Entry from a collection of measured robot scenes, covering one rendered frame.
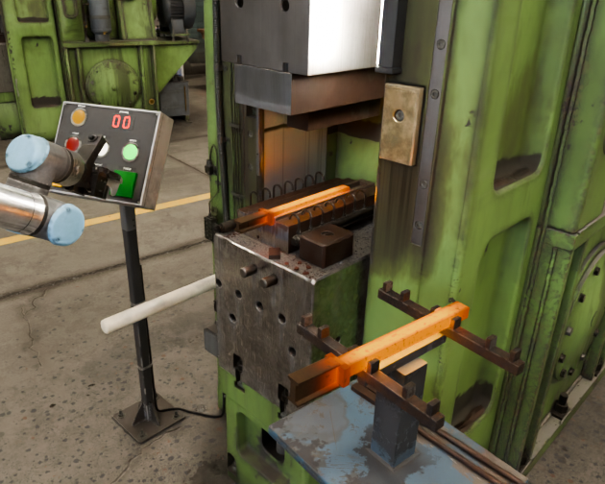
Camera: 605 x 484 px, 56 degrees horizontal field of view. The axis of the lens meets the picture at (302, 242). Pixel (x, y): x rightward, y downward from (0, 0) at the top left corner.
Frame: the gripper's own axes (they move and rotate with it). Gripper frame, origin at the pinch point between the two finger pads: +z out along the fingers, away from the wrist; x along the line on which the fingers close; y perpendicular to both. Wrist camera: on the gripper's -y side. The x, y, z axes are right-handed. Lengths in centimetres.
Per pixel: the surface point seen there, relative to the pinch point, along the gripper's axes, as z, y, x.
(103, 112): 3.0, -19.3, -12.1
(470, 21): -29, -37, 90
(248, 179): 19.4, -8.5, 30.7
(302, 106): -15, -22, 55
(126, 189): 2.3, 2.4, 1.6
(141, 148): 3.0, -10.2, 3.3
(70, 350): 87, 69, -67
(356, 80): -1, -34, 63
